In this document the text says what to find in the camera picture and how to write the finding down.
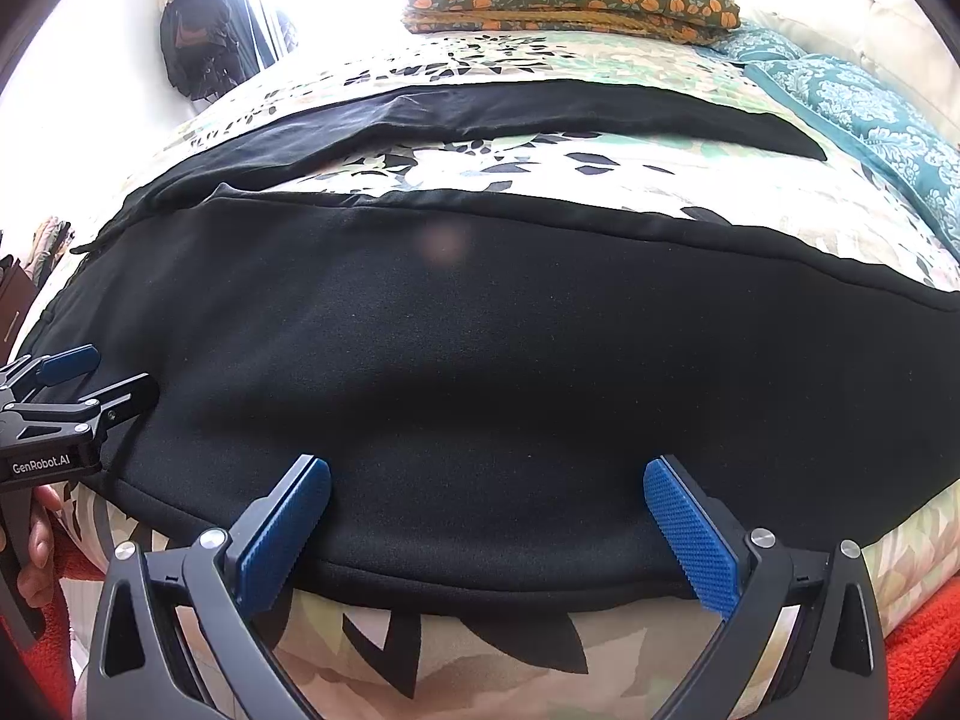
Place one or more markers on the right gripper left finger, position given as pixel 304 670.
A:
pixel 141 665

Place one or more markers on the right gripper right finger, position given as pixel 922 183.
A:
pixel 834 663

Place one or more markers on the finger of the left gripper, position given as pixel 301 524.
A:
pixel 93 414
pixel 27 376

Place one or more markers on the black pants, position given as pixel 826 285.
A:
pixel 487 373

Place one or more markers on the person's left hand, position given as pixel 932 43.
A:
pixel 37 577

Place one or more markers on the pile of folded clothes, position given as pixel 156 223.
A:
pixel 49 243

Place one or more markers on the dark clothes on hanger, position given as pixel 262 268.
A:
pixel 200 49

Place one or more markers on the teal patterned pillow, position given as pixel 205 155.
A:
pixel 876 126

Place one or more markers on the cream padded headboard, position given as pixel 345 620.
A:
pixel 910 59

